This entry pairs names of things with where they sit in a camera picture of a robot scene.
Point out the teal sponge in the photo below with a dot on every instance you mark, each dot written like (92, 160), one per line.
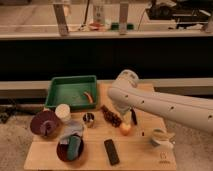
(73, 147)

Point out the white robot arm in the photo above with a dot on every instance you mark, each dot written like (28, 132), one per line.
(193, 112)

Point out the purple bowl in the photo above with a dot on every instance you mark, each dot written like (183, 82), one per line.
(44, 123)

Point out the red-brown bowl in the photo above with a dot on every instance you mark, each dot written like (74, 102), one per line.
(61, 151)

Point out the orange carrot toy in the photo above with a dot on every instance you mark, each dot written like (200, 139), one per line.
(89, 97)

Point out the black dish brush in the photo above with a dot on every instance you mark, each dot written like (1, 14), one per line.
(133, 116)

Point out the small metal cup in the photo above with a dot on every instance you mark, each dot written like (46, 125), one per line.
(89, 119)

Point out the green plastic tray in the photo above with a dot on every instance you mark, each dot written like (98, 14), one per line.
(70, 90)

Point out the orange fruit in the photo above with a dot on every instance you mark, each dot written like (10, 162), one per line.
(125, 129)

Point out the white cup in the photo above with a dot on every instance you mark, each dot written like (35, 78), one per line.
(63, 112)

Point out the grey cloth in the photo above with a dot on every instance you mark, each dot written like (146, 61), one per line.
(71, 128)

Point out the black remote control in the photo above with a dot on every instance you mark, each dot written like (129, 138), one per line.
(111, 152)

